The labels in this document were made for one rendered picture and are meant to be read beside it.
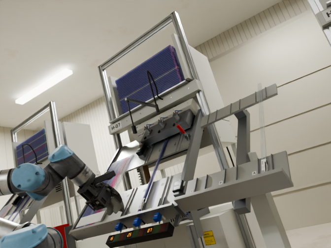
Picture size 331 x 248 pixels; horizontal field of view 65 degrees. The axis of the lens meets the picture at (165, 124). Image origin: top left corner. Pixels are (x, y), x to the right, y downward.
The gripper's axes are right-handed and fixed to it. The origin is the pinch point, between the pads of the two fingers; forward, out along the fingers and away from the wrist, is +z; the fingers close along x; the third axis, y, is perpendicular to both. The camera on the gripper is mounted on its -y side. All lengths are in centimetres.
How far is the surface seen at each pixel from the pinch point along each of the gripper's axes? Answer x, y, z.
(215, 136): 24, -60, 22
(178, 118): 12, -61, 3
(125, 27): -85, -268, -52
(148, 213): 6.3, -2.3, 9.1
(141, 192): -4.8, -17.8, 9.9
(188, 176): 21.1, -19.9, 11.2
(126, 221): -7.4, -2.3, 10.0
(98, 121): -276, -315, 53
